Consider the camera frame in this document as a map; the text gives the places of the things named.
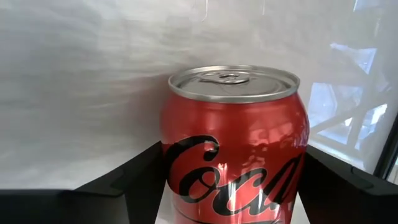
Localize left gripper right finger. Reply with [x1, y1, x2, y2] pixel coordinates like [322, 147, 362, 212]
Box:
[298, 144, 398, 224]

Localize red can black lettering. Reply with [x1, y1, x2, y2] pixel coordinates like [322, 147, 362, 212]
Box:
[160, 64, 310, 224]

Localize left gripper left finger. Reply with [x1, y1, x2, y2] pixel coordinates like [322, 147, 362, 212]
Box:
[0, 141, 167, 224]

